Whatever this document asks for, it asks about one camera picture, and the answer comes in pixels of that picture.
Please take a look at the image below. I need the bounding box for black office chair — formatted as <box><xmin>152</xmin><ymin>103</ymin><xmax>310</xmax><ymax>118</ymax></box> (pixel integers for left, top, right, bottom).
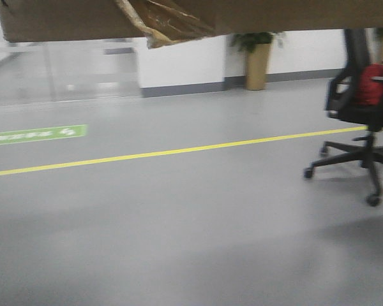
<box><xmin>304</xmin><ymin>29</ymin><xmax>383</xmax><ymax>207</ymax></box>

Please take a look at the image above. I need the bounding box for red cloth on chair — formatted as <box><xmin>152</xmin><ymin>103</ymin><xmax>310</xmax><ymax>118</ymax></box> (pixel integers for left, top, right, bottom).
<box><xmin>355</xmin><ymin>64</ymin><xmax>383</xmax><ymax>106</ymax></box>

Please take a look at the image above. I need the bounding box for potted plant tan planter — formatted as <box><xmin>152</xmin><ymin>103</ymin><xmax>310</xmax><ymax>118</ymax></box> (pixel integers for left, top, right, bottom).
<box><xmin>230</xmin><ymin>31</ymin><xmax>285</xmax><ymax>91</ymax></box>

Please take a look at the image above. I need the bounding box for brown cardboard carton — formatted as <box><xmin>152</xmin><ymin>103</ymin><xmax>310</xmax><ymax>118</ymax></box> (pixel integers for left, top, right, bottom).
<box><xmin>0</xmin><ymin>1</ymin><xmax>383</xmax><ymax>48</ymax></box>

